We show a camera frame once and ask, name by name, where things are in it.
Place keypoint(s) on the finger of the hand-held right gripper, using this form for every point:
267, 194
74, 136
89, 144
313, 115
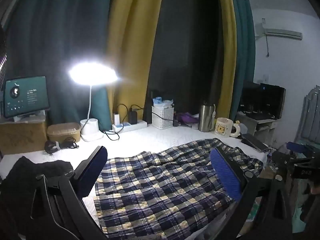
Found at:
297, 147

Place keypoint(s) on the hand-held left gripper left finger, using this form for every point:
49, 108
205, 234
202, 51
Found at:
91, 172

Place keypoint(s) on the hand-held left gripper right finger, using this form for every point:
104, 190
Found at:
225, 175

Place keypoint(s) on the blue plaid pants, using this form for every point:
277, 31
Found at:
162, 180

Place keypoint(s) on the person's right hand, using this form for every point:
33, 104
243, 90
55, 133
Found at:
315, 188

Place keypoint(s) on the grey chair back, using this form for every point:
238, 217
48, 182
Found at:
311, 115

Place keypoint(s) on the white desk lamp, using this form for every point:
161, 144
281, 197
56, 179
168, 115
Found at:
90, 130

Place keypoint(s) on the grey computer desk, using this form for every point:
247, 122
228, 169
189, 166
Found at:
260, 125

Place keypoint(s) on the white mug with yellow print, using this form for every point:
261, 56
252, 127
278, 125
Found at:
223, 128

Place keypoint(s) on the beige lidded container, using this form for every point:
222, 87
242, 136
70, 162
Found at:
63, 132

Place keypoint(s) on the white charger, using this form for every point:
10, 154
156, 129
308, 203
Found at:
116, 119

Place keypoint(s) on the stainless steel tumbler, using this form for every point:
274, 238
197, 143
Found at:
206, 117

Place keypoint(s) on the white power strip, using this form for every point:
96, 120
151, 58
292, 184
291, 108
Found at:
136, 126

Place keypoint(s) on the black cloth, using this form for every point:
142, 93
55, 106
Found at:
22, 170

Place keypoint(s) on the purple cloth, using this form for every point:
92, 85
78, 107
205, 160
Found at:
186, 118

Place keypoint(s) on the black charger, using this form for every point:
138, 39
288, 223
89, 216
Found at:
133, 116

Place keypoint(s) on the brown cardboard box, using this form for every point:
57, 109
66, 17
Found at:
22, 137

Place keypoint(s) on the white plastic basket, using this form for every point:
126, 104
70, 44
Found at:
162, 123

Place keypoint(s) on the grey tablet stand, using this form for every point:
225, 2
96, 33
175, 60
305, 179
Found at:
30, 117

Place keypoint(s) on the blue plastic bag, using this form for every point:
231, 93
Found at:
162, 102

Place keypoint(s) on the tablet with green screen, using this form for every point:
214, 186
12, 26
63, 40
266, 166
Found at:
25, 95

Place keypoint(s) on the narrow green curtain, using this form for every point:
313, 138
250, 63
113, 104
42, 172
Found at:
246, 55

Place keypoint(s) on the white air conditioner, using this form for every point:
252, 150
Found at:
283, 34

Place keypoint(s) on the narrow yellow curtain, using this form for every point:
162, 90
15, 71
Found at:
228, 55

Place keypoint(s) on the wide green curtain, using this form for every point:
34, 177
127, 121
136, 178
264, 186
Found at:
62, 30

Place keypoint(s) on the wide yellow curtain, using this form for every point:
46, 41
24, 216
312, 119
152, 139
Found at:
132, 30

